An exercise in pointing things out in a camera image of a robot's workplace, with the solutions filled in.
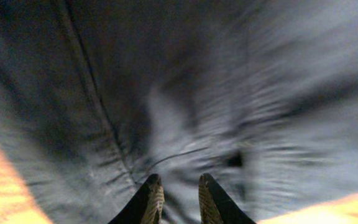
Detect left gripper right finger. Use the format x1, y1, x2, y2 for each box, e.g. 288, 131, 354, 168
198, 173, 256, 224

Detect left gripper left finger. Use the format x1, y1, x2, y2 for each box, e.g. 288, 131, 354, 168
108, 174, 165, 224

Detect navy blue shorts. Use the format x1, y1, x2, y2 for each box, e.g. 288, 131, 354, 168
0, 0, 358, 223

